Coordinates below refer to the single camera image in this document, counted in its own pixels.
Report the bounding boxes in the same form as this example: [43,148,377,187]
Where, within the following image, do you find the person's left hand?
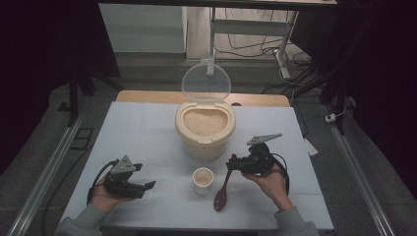
[89,176,136,214]

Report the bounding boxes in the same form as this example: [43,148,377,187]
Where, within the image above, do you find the dark curtain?
[289,0,417,200]
[0,0,122,176]

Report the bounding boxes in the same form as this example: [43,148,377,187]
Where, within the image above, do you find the black floor cables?
[214,8,318,96]

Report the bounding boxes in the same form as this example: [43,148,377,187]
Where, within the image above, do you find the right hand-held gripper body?
[240,132,283,176]

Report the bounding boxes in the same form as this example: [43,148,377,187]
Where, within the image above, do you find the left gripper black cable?
[86,158,120,205]

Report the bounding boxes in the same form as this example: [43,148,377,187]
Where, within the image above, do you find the person's right hand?
[242,163,295,212]

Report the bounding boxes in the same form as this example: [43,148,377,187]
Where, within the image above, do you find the rice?
[182,108,228,137]
[195,173,211,187]

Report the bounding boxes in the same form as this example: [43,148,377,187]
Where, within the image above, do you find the white cup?
[192,166,214,197]

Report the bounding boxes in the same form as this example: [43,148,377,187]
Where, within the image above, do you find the clear round container lid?
[181,62,232,102]

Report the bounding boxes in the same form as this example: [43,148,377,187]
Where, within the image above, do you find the white table cover sheet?
[59,101,334,231]

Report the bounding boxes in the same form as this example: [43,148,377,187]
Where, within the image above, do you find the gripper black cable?
[86,158,120,205]
[269,151,291,197]

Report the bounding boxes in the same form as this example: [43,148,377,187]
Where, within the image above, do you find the metal floor rail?
[323,104,396,236]
[6,111,87,236]

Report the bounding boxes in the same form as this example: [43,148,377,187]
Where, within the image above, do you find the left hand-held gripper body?
[103,154,148,200]

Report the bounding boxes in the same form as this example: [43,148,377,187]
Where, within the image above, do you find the black stand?
[66,62,125,128]

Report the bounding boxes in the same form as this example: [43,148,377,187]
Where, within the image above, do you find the white desk frame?
[207,6,300,80]

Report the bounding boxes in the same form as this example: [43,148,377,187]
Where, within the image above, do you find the cream rice container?
[174,100,237,161]

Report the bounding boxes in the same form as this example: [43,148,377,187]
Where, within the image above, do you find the white panel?
[98,3,187,54]

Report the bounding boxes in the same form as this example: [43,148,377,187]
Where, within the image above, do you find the white paper tag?
[303,138,320,157]

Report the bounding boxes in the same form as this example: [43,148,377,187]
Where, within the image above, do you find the brown wooden spoon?
[212,152,239,213]

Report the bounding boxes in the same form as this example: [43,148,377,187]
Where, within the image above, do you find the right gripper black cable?
[269,151,291,197]

